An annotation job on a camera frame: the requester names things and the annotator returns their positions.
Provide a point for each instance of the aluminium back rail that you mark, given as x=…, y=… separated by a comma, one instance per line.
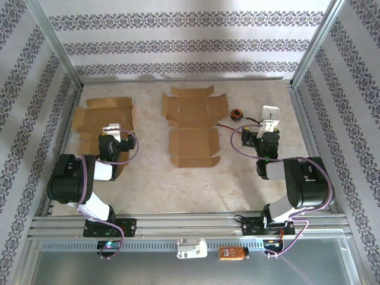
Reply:
x=207, y=79

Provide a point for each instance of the grey metal tray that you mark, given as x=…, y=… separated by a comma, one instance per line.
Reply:
x=178, y=273

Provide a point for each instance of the aluminium frame post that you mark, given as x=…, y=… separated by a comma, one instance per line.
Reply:
x=55, y=44
x=317, y=44

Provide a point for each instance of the small black controller board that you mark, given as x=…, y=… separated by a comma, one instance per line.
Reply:
x=271, y=243
x=108, y=245

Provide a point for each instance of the white plastic bracket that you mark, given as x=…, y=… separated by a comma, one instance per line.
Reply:
x=191, y=248

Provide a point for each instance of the aluminium mounting rail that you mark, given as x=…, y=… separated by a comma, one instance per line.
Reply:
x=193, y=222

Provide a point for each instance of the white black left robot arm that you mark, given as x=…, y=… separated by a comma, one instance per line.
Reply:
x=68, y=181

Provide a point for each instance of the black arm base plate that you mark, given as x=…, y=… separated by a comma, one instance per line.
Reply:
x=249, y=227
x=130, y=227

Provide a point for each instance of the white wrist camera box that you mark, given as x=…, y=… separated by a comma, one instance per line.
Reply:
x=114, y=135
x=268, y=126

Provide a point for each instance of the orange black tape measure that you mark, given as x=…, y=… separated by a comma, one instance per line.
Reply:
x=236, y=114

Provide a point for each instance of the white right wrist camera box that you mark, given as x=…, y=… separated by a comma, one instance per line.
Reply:
x=268, y=126

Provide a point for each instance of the white square alarm clock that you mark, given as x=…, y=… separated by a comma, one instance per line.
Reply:
x=271, y=112

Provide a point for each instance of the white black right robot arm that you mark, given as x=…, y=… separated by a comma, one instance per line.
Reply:
x=308, y=187

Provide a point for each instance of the aluminium side rail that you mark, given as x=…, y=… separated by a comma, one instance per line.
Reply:
x=305, y=124
x=69, y=124

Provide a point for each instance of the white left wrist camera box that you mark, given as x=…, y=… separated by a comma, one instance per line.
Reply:
x=114, y=135

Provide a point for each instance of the brown cardboard box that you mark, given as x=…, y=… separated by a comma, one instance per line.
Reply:
x=101, y=115
x=193, y=142

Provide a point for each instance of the orange battery pack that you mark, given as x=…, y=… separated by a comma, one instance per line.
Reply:
x=233, y=253

